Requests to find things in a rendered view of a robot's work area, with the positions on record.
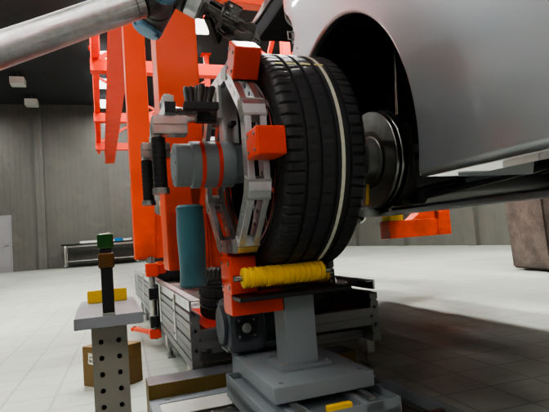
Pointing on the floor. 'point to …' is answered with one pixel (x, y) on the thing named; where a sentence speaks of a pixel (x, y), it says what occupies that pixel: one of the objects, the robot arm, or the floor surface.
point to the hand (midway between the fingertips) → (256, 42)
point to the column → (111, 369)
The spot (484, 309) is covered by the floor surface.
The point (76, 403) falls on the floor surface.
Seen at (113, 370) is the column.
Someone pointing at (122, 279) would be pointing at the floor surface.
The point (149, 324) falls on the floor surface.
